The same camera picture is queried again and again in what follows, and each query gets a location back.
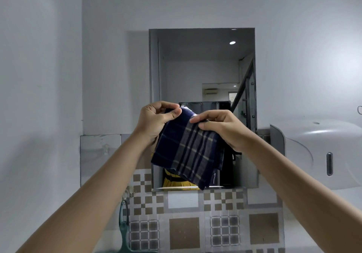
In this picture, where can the person's right thumb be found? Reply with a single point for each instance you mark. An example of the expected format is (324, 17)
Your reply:
(208, 126)

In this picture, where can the metal wall hook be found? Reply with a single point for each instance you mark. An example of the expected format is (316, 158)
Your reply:
(359, 110)

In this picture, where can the person's right hand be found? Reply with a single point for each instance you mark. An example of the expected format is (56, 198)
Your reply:
(229, 132)

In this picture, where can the teal plastic hanging tool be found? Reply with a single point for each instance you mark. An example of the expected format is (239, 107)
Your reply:
(124, 230)

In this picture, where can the person's left thumb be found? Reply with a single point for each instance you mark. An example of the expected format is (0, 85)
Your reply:
(171, 115)

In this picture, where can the person's left forearm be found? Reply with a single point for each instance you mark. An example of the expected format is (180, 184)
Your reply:
(90, 193)

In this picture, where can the person's left hand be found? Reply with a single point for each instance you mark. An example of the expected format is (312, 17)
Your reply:
(150, 122)

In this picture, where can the navy plaid cloth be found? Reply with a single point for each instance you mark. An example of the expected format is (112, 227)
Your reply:
(186, 151)

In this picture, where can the person's right forearm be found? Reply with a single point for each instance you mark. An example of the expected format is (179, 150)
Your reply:
(297, 193)

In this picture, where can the rectangular wall mirror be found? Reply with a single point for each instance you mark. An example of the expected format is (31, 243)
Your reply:
(198, 69)

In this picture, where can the clear adhesive wall hook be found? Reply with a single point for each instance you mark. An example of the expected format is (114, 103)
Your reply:
(105, 149)

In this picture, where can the white paper towel dispenser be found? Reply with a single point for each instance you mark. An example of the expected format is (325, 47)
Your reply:
(319, 154)

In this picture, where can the small clear wall hook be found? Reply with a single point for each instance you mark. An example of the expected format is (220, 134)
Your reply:
(127, 192)

